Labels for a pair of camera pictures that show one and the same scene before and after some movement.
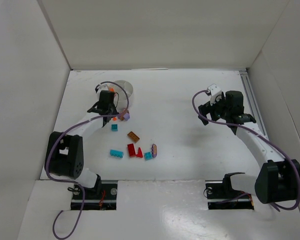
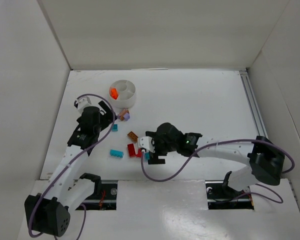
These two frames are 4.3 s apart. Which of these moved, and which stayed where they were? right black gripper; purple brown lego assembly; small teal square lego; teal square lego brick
Moved: right black gripper
Stayed: purple brown lego assembly; teal square lego brick; small teal square lego
